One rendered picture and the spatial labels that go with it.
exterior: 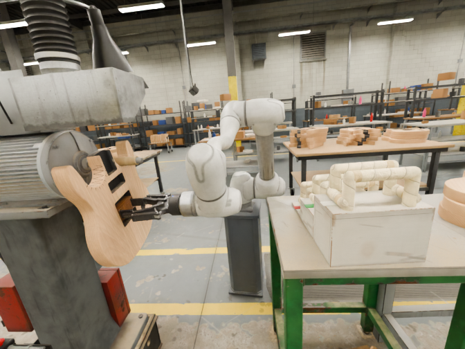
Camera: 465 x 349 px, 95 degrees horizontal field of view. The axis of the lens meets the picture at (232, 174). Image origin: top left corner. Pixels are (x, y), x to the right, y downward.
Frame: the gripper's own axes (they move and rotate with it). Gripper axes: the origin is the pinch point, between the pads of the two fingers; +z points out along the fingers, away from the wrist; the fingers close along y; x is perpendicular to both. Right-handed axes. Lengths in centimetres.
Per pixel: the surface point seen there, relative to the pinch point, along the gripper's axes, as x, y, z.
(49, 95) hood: 40.0, -3.6, 7.7
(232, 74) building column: 40, 707, -7
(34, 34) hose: 55, 2, 9
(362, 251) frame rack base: -9, -16, -75
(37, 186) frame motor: 13.0, -3.8, 25.6
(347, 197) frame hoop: 7, -12, -71
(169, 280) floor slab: -121, 66, 35
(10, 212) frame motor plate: 4.7, -5.4, 39.1
